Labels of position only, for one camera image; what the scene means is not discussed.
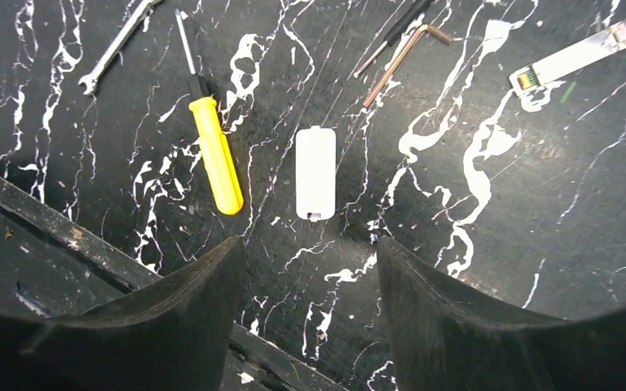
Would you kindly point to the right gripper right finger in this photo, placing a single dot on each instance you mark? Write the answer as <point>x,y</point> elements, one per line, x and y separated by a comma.
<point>446,335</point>

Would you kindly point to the white remote battery cover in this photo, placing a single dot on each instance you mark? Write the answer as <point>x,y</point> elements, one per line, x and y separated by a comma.
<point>315,167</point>

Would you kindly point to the yellow handled screwdriver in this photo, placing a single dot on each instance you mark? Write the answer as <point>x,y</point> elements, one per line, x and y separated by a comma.
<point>214,147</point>

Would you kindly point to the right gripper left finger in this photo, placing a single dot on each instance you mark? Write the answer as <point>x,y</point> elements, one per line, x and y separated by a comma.
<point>170,335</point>

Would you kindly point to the small black precision screwdriver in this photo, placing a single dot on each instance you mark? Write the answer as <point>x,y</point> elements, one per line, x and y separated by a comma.
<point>394,34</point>

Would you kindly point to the small silver wrench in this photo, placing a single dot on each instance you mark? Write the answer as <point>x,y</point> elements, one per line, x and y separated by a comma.
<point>89,82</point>

